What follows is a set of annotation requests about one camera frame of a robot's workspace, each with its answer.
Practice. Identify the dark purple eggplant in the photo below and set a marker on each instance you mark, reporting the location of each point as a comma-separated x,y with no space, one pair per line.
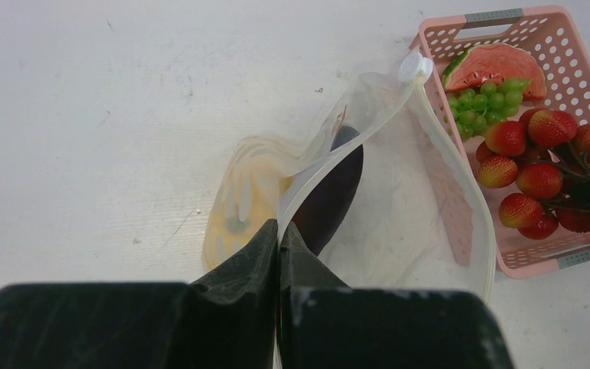
324,209

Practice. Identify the clear zip top bag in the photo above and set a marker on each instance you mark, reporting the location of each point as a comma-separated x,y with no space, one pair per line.
418,219

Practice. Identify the pink plastic basket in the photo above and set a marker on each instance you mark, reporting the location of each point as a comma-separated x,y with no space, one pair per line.
549,35

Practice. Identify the green grape bunch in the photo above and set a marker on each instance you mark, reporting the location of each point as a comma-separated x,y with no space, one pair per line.
475,111

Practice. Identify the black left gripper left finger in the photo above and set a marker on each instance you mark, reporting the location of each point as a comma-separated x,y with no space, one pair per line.
225,319

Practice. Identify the red strawberry cluster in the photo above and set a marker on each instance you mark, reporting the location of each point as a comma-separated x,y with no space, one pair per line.
543,153

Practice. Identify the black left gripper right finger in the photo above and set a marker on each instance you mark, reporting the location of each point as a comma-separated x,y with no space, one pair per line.
324,323

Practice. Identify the white bag zipper slider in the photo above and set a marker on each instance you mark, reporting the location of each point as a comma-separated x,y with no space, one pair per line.
415,66

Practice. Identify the yellow bell pepper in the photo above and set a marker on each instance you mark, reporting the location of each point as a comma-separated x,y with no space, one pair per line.
249,195

